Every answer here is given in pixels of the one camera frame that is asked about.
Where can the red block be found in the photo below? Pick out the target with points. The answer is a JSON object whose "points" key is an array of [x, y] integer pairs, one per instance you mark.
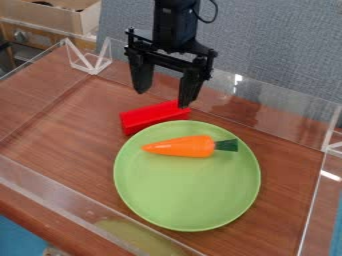
{"points": [[142, 117]]}

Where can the wooden shelf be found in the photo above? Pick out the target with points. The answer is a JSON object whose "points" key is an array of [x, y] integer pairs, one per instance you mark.
{"points": [[41, 37]]}

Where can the orange toy carrot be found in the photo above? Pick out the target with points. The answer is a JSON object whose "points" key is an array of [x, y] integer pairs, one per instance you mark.
{"points": [[198, 146]]}

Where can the clear acrylic corner bracket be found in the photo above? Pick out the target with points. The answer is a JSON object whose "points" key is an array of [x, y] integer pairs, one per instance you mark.
{"points": [[88, 62]]}

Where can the clear acrylic tray wall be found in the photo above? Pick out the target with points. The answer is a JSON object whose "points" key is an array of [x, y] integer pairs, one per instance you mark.
{"points": [[60, 136]]}

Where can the green plate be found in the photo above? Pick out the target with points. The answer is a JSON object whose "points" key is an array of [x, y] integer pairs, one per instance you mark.
{"points": [[186, 194]]}

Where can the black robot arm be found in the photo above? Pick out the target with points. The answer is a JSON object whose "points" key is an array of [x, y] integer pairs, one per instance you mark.
{"points": [[170, 46]]}

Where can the cardboard box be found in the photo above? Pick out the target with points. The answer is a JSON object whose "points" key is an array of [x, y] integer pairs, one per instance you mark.
{"points": [[75, 16]]}

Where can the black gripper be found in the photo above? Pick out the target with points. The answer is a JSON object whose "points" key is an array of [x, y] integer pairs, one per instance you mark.
{"points": [[191, 55]]}

